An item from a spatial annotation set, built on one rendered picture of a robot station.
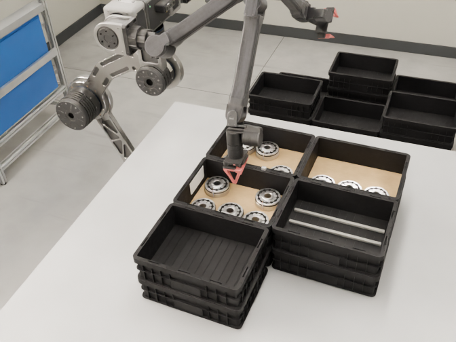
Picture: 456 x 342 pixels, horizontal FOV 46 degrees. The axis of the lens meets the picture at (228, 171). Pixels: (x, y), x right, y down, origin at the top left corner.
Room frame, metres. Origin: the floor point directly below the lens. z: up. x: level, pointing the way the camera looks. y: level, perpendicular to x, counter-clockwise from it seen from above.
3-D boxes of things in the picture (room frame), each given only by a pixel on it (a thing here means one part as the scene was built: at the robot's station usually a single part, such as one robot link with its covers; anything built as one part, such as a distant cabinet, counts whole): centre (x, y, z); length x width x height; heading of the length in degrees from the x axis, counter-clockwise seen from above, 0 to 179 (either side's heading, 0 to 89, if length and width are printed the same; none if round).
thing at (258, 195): (1.60, -0.15, 0.86); 0.10 x 0.10 x 0.01
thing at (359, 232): (1.41, -0.38, 0.87); 0.40 x 0.30 x 0.11; 65
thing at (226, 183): (1.69, 0.05, 0.86); 0.10 x 0.10 x 0.01
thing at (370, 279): (1.41, -0.38, 0.76); 0.40 x 0.30 x 0.12; 65
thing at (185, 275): (1.30, 0.11, 0.92); 0.40 x 0.30 x 0.02; 65
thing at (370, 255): (1.41, -0.38, 0.92); 0.40 x 0.30 x 0.02; 65
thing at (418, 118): (2.55, -1.12, 0.37); 0.40 x 0.30 x 0.45; 67
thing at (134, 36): (1.85, 0.30, 1.45); 0.09 x 0.08 x 0.12; 157
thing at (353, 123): (2.71, -0.75, 0.31); 0.40 x 0.30 x 0.34; 67
